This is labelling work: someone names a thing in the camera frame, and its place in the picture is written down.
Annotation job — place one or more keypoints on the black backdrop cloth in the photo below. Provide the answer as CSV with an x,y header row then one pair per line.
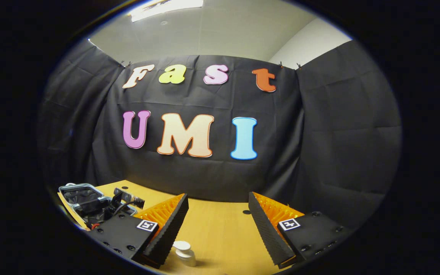
x,y
319,133

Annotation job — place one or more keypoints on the ceiling light panel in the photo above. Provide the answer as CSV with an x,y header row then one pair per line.
x,y
166,7

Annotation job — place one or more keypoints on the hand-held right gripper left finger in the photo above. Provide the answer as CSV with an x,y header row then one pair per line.
x,y
174,229

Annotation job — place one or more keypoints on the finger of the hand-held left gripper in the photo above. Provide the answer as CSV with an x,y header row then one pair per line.
x,y
132,199

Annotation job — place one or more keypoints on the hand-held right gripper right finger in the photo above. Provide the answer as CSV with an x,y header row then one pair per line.
x,y
266,233

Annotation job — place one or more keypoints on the white pump bottle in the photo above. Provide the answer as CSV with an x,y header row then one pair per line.
x,y
185,254

